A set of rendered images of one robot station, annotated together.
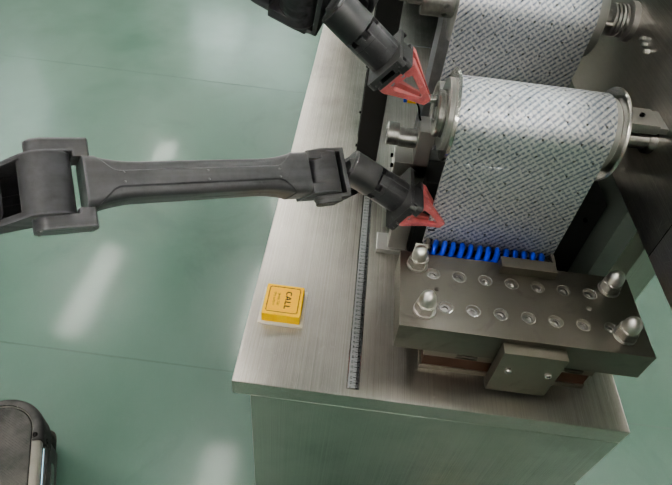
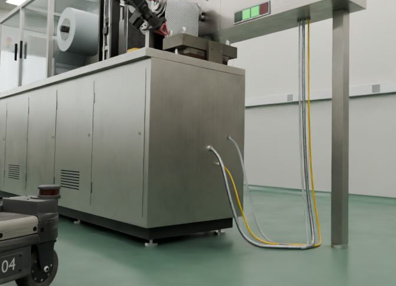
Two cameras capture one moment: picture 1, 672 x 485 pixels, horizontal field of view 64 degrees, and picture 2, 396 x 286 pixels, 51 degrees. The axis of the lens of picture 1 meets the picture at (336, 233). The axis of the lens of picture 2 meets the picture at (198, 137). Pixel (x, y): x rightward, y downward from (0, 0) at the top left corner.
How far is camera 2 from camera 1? 203 cm
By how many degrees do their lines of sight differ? 60
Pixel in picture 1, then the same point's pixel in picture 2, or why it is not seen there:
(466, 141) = (169, 3)
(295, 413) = (165, 69)
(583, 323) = not seen: hidden behind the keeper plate
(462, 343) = (198, 42)
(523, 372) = (215, 50)
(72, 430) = not seen: outside the picture
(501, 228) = not seen: hidden behind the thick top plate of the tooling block
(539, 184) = (187, 20)
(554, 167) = (189, 14)
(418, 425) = (200, 72)
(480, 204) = (176, 27)
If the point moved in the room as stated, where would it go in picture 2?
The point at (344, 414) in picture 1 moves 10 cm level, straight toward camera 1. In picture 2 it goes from (179, 68) to (191, 64)
